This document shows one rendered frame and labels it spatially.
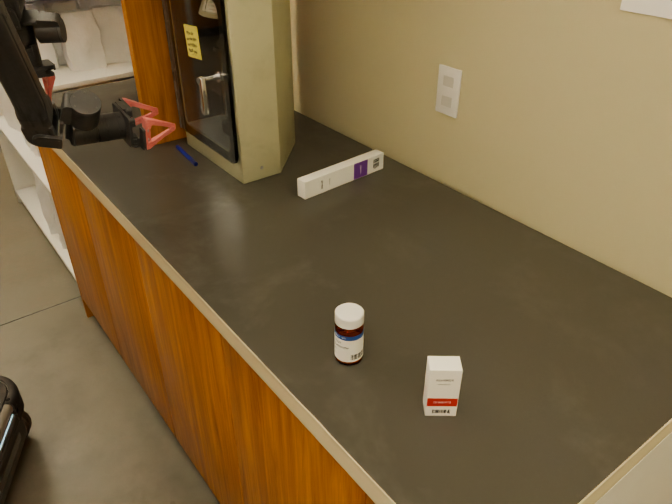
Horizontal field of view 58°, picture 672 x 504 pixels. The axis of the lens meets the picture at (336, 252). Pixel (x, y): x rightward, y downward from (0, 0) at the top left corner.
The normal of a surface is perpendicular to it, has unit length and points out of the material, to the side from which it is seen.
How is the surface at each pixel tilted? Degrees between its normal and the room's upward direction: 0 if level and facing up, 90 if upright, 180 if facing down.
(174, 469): 0
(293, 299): 0
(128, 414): 0
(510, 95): 90
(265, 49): 90
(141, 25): 90
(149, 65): 90
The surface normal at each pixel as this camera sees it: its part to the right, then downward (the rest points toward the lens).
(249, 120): 0.61, 0.43
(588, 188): -0.80, 0.33
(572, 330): 0.00, -0.84
